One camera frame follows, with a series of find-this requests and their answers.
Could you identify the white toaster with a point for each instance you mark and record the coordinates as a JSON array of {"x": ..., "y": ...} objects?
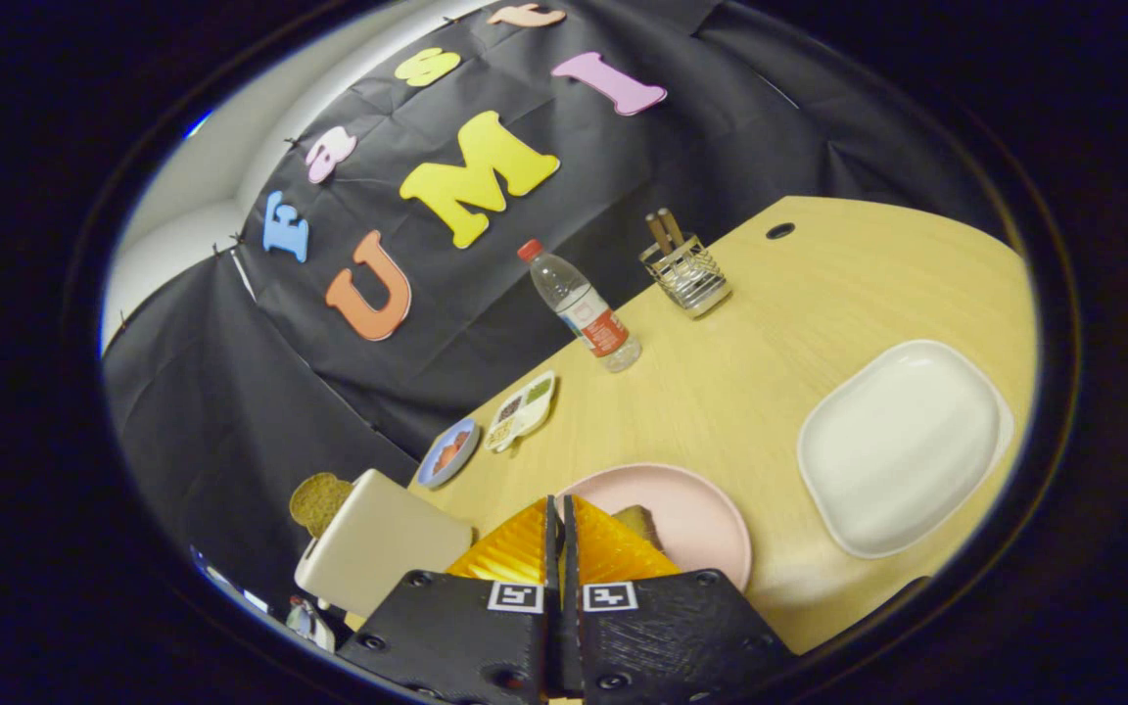
[{"x": 378, "y": 548}]

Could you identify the clear plastic water bottle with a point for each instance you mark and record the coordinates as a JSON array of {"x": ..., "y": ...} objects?
[{"x": 588, "y": 318}]

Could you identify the red meat slices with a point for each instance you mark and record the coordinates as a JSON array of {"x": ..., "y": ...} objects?
[{"x": 448, "y": 455}]

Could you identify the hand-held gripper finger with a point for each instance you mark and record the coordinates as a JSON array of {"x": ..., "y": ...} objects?
[
  {"x": 570, "y": 558},
  {"x": 552, "y": 558}
]

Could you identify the white divided condiment dish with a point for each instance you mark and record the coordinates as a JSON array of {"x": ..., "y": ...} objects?
[{"x": 522, "y": 416}]

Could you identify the brown bread slice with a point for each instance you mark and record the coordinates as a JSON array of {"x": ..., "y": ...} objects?
[
  {"x": 637, "y": 524},
  {"x": 317, "y": 501}
]

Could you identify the round pink plate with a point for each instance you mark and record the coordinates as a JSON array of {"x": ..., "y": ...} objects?
[{"x": 701, "y": 519}]

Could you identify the small blue plate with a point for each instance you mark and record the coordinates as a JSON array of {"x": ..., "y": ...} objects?
[{"x": 467, "y": 431}]

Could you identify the white rounded square plate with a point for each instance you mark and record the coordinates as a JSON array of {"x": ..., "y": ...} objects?
[{"x": 902, "y": 446}]

